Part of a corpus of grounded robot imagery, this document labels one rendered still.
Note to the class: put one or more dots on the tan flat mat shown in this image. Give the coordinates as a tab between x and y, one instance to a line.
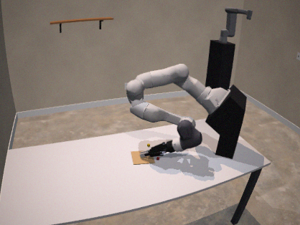
138	160

